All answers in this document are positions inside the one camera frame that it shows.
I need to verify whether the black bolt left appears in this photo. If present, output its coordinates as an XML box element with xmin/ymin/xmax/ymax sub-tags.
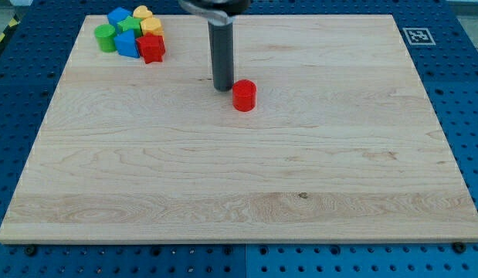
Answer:
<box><xmin>23</xmin><ymin>245</ymin><xmax>37</xmax><ymax>256</ymax></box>

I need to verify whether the blue wedge block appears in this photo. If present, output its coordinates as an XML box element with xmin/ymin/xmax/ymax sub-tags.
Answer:
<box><xmin>114</xmin><ymin>29</ymin><xmax>140</xmax><ymax>58</ymax></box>

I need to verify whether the yellow hexagon block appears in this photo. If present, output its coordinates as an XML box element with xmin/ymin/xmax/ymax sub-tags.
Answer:
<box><xmin>140</xmin><ymin>17</ymin><xmax>164</xmax><ymax>36</ymax></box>

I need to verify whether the green cylinder block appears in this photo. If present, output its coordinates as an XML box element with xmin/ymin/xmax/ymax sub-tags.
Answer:
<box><xmin>94</xmin><ymin>24</ymin><xmax>117</xmax><ymax>53</ymax></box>

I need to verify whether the black bolt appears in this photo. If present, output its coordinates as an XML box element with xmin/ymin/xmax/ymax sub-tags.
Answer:
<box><xmin>452</xmin><ymin>242</ymin><xmax>467</xmax><ymax>254</ymax></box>
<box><xmin>23</xmin><ymin>245</ymin><xmax>37</xmax><ymax>256</ymax></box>

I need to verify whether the green star block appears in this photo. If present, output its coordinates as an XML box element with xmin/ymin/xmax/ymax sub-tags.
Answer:
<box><xmin>117</xmin><ymin>16</ymin><xmax>143</xmax><ymax>39</ymax></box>

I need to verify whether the red star block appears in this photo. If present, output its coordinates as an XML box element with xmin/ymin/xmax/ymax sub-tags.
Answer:
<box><xmin>136</xmin><ymin>34</ymin><xmax>166</xmax><ymax>64</ymax></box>

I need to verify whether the white fiducial marker tag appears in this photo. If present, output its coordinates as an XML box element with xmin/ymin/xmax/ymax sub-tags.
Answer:
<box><xmin>402</xmin><ymin>27</ymin><xmax>436</xmax><ymax>46</ymax></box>

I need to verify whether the blue cube block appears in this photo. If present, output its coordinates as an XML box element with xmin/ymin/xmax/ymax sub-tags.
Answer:
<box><xmin>107</xmin><ymin>7</ymin><xmax>132</xmax><ymax>33</ymax></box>

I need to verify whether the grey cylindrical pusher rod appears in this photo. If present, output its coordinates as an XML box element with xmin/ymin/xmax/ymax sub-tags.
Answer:
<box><xmin>208</xmin><ymin>22</ymin><xmax>234</xmax><ymax>92</ymax></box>

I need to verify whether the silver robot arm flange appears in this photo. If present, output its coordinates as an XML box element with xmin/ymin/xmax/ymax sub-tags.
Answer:
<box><xmin>178</xmin><ymin>0</ymin><xmax>251</xmax><ymax>26</ymax></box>

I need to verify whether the red cylinder block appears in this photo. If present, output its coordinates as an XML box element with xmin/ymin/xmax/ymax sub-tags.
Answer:
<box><xmin>232</xmin><ymin>80</ymin><xmax>257</xmax><ymax>112</ymax></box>

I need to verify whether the yellow heart block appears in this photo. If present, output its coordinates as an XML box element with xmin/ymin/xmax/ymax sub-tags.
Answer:
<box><xmin>132</xmin><ymin>5</ymin><xmax>153</xmax><ymax>20</ymax></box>

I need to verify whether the black bolt right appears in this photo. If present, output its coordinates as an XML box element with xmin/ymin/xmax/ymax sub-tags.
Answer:
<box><xmin>452</xmin><ymin>242</ymin><xmax>467</xmax><ymax>254</ymax></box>

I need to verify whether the wooden board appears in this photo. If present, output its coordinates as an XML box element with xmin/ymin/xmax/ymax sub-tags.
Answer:
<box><xmin>0</xmin><ymin>15</ymin><xmax>478</xmax><ymax>245</ymax></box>

